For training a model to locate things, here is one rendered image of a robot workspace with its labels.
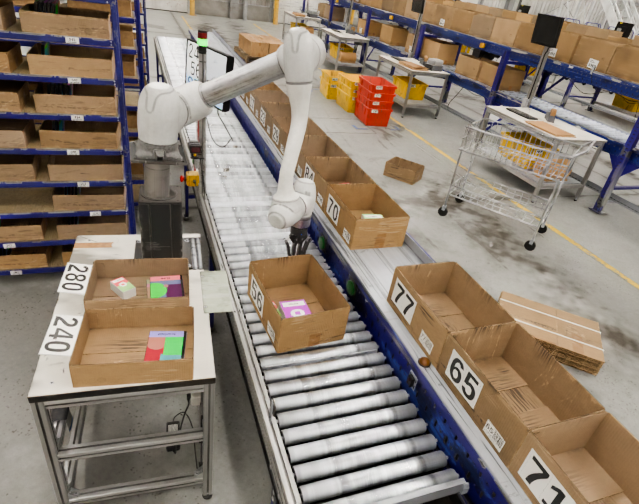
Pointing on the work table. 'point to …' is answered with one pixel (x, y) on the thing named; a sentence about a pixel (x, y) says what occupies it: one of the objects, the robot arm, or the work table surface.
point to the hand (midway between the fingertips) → (294, 263)
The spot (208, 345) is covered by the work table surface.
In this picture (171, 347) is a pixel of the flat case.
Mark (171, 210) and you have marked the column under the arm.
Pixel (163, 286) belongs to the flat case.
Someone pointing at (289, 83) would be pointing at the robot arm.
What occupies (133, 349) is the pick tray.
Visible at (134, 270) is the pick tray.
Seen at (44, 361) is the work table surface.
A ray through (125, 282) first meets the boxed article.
